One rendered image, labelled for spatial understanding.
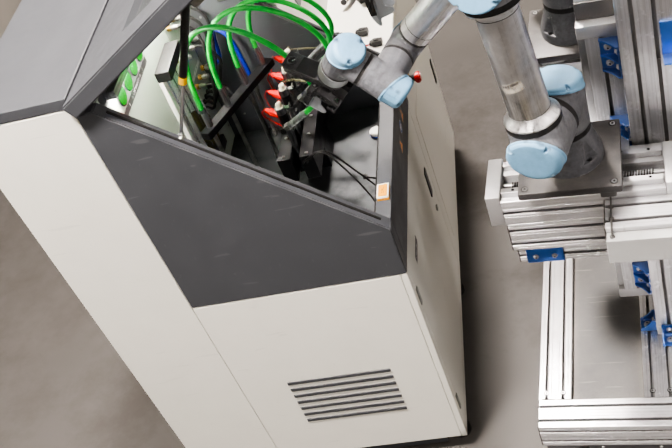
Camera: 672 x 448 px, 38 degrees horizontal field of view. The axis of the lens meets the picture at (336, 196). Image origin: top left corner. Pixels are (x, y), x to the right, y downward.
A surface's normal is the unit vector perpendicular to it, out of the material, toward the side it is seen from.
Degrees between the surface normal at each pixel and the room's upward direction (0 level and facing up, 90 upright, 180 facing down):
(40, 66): 0
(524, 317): 0
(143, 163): 90
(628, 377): 0
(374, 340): 90
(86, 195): 90
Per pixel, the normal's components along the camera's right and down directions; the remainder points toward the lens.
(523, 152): -0.34, 0.79
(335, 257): -0.06, 0.68
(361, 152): -0.29, -0.71
